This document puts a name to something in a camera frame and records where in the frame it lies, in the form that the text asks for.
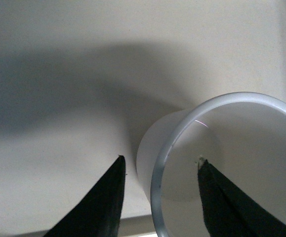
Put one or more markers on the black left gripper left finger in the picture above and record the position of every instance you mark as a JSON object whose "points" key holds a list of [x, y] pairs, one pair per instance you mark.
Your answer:
{"points": [[98, 213]]}

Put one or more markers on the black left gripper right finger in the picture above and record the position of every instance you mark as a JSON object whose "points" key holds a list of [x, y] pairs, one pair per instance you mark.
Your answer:
{"points": [[229, 212]]}

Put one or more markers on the white smiley face mug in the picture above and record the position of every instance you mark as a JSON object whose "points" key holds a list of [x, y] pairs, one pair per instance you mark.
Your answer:
{"points": [[242, 134]]}

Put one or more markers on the beige rectangular plastic tray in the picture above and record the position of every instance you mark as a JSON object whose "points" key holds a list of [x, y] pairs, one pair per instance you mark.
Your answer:
{"points": [[82, 81]]}

